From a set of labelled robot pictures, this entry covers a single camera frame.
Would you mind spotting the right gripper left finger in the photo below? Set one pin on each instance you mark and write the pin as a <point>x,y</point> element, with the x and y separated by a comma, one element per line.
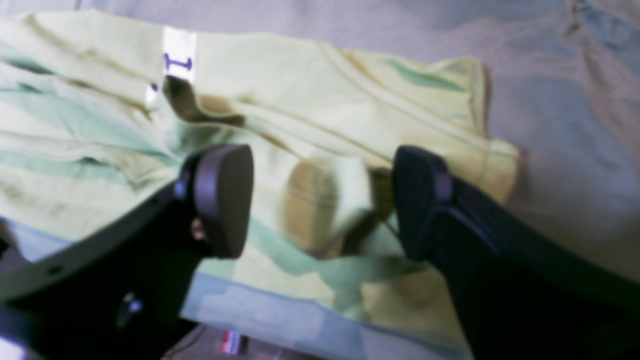
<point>119,293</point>

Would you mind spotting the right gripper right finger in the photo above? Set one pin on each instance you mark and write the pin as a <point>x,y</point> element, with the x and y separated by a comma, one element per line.
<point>517,295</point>

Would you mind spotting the light yellow-green T-shirt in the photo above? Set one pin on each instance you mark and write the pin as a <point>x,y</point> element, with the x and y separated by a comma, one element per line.
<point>99,111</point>

